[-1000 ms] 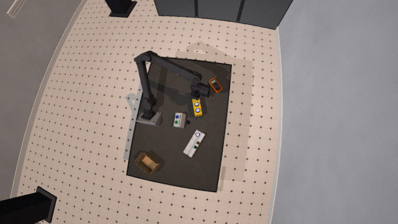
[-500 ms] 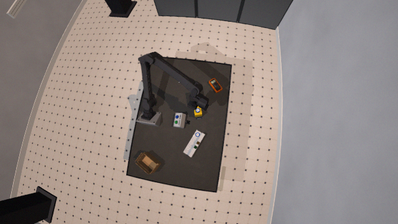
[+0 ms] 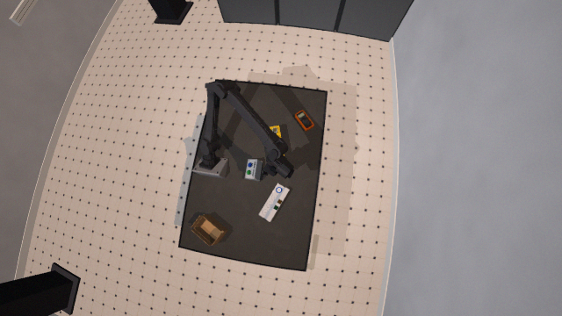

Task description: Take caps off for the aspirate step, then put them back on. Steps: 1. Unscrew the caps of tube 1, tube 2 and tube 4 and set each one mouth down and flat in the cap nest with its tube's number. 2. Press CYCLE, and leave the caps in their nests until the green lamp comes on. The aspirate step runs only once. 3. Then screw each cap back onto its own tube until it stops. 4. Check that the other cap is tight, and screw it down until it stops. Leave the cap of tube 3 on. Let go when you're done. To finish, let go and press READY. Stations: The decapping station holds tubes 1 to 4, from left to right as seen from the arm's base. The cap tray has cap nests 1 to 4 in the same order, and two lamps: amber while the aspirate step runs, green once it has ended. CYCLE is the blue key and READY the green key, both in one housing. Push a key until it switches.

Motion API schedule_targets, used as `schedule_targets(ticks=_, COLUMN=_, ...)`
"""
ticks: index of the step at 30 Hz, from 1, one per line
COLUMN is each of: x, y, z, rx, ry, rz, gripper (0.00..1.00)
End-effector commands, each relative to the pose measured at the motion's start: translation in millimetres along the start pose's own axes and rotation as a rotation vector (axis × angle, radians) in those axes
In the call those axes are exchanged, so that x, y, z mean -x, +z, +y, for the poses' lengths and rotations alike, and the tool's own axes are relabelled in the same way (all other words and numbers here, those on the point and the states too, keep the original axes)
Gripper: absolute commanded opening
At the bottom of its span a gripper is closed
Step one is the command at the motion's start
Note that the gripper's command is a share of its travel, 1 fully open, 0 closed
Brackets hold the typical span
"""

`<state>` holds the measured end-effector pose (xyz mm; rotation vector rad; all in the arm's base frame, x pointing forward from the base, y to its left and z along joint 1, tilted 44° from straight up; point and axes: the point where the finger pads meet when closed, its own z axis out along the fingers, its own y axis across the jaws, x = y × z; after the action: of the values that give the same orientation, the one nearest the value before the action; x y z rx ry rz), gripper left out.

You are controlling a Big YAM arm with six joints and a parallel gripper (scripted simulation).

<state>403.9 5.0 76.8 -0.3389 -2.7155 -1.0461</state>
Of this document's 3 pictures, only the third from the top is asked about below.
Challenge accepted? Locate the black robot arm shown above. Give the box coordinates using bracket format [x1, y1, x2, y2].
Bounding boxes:
[199, 79, 294, 179]

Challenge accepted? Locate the small open brown cardboard box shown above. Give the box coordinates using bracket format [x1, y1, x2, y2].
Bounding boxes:
[191, 214, 228, 246]

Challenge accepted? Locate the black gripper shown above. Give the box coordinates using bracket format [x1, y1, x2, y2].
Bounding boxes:
[263, 163, 276, 176]

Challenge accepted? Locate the white key housing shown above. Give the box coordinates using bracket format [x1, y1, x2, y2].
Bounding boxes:
[245, 159, 268, 182]

